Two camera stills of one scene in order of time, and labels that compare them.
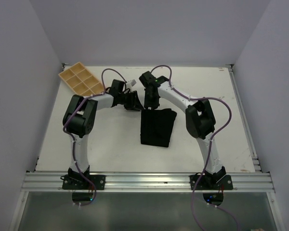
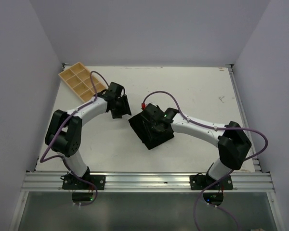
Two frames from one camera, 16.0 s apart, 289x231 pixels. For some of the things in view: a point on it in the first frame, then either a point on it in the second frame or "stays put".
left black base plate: [78, 182] stays put
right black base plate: [211, 182] stays put
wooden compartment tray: [81, 81] stays put
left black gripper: [132, 106] -> [118, 114]
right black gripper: [153, 104] -> [161, 133]
